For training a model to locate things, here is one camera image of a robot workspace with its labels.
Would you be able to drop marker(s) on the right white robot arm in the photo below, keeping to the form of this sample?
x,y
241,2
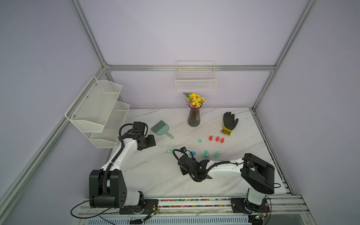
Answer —
x,y
259,174

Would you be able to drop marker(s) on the green dustpan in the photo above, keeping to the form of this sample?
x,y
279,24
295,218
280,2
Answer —
x,y
161,128

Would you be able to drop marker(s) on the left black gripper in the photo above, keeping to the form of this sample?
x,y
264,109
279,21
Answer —
x,y
151,142

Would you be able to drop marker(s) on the black yellow work glove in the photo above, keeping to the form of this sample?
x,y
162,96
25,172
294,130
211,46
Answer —
x,y
229,123

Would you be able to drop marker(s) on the lower white mesh shelf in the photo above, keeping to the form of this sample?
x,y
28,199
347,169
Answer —
x,y
108,138

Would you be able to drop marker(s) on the yellow flower bouquet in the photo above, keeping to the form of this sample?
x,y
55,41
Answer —
x,y
194,100

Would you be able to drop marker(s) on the upper white mesh shelf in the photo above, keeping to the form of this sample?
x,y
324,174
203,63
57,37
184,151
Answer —
x,y
91,110

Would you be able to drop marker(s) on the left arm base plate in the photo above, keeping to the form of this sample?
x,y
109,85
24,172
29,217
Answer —
x,y
145,206

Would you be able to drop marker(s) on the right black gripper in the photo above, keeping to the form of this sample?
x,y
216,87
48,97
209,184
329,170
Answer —
x,y
183,170

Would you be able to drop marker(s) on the white mesh shelf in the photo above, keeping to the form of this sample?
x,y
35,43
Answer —
x,y
108,138
91,110

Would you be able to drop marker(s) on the white wire wall basket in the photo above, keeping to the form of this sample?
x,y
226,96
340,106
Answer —
x,y
195,76

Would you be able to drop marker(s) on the dark glass vase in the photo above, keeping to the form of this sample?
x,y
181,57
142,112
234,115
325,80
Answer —
x,y
194,117

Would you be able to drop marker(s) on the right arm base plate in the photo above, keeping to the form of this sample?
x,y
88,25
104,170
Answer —
x,y
242,205

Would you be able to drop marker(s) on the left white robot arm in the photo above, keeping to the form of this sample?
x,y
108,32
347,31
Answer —
x,y
107,186

